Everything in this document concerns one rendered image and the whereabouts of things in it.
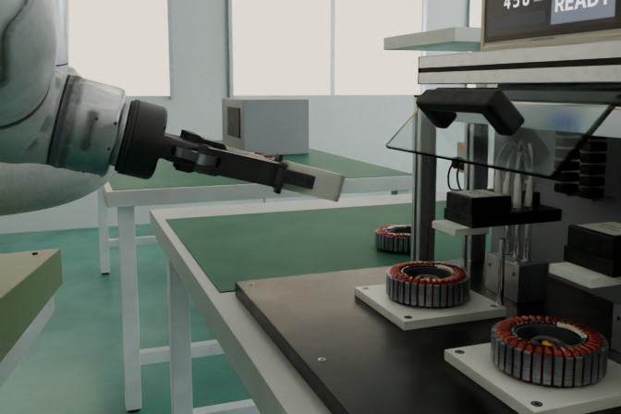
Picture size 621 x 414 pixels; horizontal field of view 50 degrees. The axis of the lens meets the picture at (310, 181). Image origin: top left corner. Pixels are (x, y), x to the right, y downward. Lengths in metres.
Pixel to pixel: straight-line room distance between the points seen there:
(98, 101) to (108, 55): 4.61
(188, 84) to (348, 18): 1.47
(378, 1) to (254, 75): 1.26
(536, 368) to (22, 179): 0.69
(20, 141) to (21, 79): 0.13
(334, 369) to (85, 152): 0.34
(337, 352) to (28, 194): 0.49
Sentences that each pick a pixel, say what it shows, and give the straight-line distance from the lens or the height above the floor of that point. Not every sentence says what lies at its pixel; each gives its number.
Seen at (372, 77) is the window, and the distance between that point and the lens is 5.80.
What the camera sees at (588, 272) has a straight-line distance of 0.73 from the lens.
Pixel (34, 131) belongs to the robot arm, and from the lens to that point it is 0.63.
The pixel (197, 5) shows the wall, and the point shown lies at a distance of 5.37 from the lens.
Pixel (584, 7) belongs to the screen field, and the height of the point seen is 1.16.
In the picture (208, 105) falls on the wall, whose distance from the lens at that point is 5.35.
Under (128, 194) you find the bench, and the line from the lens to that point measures 2.13.
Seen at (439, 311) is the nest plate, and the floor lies 0.78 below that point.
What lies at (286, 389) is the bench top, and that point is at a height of 0.75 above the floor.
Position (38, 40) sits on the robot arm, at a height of 1.10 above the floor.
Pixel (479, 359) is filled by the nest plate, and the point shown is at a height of 0.78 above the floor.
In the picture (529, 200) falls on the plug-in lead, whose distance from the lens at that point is 0.97.
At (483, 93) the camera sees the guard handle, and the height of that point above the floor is 1.06.
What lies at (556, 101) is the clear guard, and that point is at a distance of 0.52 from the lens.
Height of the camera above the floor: 1.07
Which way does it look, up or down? 8 degrees down
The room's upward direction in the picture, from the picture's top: straight up
